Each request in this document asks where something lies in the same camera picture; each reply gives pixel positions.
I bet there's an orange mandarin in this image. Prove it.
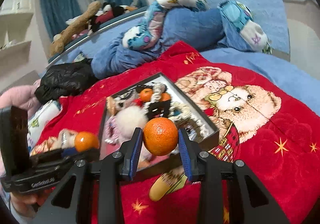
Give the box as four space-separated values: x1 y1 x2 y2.
143 118 178 156

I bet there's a person left hand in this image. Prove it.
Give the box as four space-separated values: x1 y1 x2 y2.
10 189 53 217

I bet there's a beige fluffy pompom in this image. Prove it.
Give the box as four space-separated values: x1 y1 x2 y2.
116 106 148 139

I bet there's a yellow banana shaped toy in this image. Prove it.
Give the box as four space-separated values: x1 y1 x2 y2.
149 166 187 201

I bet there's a mandarin beside pompom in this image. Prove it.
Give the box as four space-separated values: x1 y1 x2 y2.
74 132 100 152

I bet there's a white printed towel roll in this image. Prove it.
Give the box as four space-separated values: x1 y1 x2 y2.
27 100 61 152

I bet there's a black storage tray box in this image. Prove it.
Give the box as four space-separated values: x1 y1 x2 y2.
100 73 219 176

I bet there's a pink quilt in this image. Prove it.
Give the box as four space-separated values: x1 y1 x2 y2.
0 79 41 119

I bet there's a red bear print blanket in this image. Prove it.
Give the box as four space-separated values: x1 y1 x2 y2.
40 42 319 223

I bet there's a black puffer jacket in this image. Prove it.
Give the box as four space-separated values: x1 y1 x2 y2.
35 59 98 105

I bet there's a blue fleece blanket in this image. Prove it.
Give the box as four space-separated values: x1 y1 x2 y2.
91 8 225 80

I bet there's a brown plush dog toy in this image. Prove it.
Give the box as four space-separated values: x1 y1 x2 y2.
49 1 101 58

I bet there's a Stitch cartoon quilt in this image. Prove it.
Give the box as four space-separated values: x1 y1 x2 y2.
122 0 272 54

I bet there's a black red plush toy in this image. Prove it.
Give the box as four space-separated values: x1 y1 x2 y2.
88 2 138 35

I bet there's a blue bed sheet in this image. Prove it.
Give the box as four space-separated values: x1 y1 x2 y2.
57 0 319 113

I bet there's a white wall shelf cabinet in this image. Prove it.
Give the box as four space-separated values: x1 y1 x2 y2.
1 0 34 75

